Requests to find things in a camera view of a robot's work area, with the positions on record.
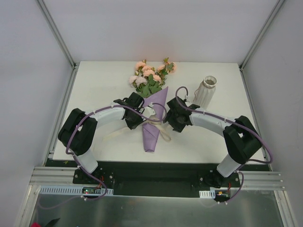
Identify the cream printed ribbon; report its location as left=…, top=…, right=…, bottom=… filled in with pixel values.
left=103, top=119, right=171, bottom=143

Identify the aluminium front frame rail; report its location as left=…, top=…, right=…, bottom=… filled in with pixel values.
left=30, top=167, right=286, bottom=191

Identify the right slotted cable duct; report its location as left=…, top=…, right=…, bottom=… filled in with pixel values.
left=199, top=188, right=232, bottom=199

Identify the left aluminium frame post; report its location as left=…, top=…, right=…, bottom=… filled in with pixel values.
left=35, top=0, right=78, bottom=70

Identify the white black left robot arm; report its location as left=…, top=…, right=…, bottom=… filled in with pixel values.
left=58, top=92, right=144, bottom=184

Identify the red object at bottom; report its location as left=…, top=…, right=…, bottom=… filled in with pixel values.
left=30, top=222, right=41, bottom=227

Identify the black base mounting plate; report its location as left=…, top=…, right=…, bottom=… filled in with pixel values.
left=45, top=158, right=272, bottom=197

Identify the slotted cable duct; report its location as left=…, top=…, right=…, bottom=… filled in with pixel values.
left=199, top=188, right=232, bottom=199
left=40, top=186, right=106, bottom=196

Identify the aluminium side rail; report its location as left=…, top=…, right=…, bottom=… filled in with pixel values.
left=42, top=63, right=79, bottom=166
left=239, top=68, right=274, bottom=167

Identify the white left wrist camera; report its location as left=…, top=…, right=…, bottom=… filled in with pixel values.
left=142, top=106, right=156, bottom=118

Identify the purple wrapping paper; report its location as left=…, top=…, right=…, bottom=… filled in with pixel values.
left=143, top=88, right=168, bottom=152

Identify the left slotted cable duct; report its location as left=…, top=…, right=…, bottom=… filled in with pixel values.
left=40, top=186, right=106, bottom=196

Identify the right aluminium frame post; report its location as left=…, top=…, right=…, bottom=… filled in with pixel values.
left=239, top=0, right=286, bottom=71

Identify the pink flower bouquet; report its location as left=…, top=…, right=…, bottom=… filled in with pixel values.
left=128, top=58, right=177, bottom=98

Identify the aluminium frame post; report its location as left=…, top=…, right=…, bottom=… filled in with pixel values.
left=239, top=0, right=286, bottom=71
left=35, top=0, right=78, bottom=70

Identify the white ribbed ceramic vase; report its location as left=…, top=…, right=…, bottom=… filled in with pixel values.
left=193, top=76, right=217, bottom=110

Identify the right aluminium side rail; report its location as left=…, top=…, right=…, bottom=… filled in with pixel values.
left=239, top=68, right=274, bottom=167

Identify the left aluminium side rail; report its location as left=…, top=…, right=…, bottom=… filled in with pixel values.
left=42, top=63, right=79, bottom=166

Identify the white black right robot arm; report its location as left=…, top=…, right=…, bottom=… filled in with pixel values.
left=164, top=96, right=262, bottom=188

